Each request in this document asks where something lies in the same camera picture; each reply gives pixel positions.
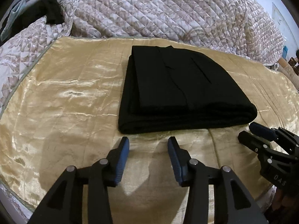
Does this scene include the golden satin bedspread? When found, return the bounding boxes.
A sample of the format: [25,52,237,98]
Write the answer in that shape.
[1,37,298,223]

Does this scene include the quilted floral comforter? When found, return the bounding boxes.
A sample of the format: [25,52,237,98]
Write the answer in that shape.
[0,0,284,217]

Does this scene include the black pants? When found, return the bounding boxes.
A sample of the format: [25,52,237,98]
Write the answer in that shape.
[118,46,258,135]

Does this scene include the dark clothes pile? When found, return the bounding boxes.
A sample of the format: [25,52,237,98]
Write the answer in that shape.
[1,0,64,44]

